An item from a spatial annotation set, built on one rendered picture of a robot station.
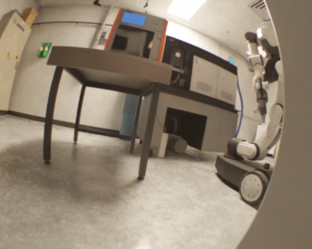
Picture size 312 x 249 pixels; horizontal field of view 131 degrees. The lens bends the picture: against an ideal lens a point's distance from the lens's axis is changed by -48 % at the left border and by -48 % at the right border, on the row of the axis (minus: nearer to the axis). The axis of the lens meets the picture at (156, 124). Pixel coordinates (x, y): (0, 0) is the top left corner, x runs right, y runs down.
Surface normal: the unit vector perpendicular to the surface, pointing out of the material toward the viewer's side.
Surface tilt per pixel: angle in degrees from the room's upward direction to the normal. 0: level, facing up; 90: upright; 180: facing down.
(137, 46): 90
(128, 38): 90
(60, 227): 0
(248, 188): 90
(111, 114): 90
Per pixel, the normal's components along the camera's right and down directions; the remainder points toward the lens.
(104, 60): 0.26, 0.07
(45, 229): 0.17, -0.99
